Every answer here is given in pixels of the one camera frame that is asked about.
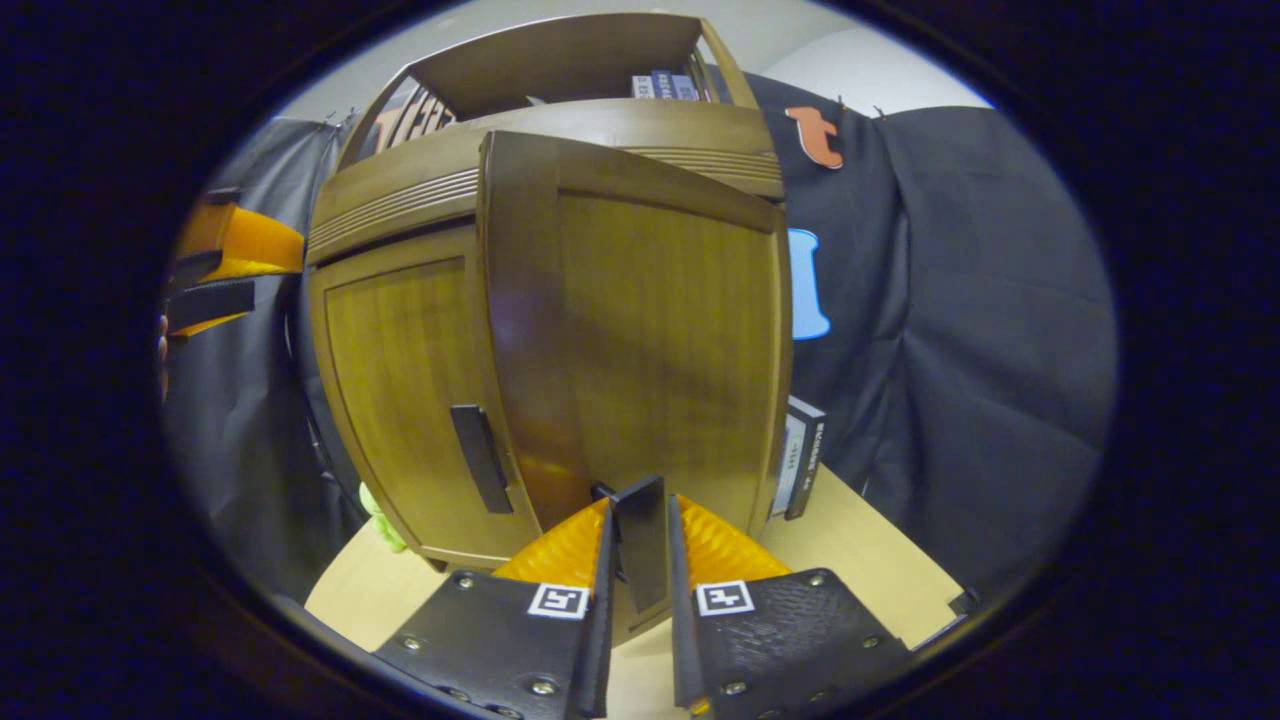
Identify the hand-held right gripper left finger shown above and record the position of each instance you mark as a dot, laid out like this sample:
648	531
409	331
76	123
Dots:
500	640

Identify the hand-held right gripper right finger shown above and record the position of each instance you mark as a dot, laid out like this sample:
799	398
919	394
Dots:
790	640

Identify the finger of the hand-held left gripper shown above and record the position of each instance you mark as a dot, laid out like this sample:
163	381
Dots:
255	245
210	300

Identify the wooden cabinet door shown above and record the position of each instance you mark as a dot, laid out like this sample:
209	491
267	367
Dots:
660	330
400	380

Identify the wooden double-door shoe cabinet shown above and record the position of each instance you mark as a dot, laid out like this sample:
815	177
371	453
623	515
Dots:
560	60

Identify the wooden cabinet drawer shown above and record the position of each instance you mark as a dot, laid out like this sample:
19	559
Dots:
400	200

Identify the small green object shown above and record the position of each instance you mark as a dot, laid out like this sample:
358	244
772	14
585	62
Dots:
385	520

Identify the black and white box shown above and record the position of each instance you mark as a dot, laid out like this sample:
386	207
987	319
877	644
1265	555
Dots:
805	455

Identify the black backdrop cloth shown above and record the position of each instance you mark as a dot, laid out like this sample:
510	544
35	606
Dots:
980	320

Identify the white spine book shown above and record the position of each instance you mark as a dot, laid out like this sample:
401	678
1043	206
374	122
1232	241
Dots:
643	88

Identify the light blue book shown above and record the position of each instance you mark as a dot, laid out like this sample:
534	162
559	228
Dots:
686	88

